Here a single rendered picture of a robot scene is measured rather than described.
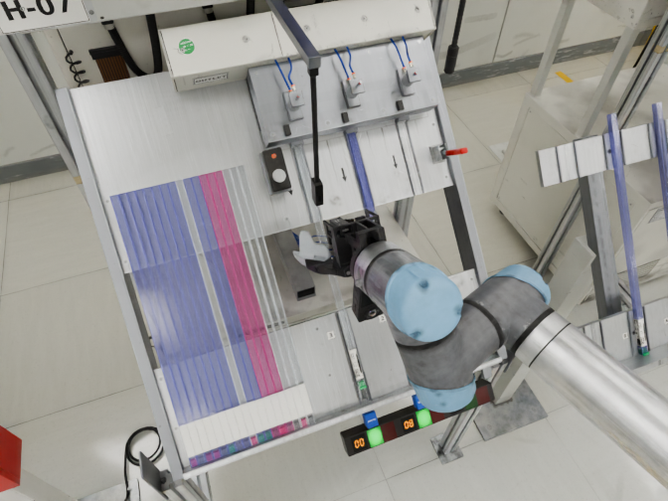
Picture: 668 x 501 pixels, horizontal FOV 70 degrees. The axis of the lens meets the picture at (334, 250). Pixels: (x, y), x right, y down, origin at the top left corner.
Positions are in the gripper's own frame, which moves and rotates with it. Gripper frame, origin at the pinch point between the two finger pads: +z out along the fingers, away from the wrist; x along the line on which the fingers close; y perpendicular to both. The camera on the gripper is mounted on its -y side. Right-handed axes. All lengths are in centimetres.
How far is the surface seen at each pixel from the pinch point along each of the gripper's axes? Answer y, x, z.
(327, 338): -20.1, 4.0, 5.9
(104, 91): 31.9, 30.4, 19.8
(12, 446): -29, 68, 20
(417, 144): 11.0, -24.4, 14.2
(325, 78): 26.9, -7.2, 12.3
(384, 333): -22.7, -7.3, 5.2
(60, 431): -66, 86, 85
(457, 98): 3, -140, 193
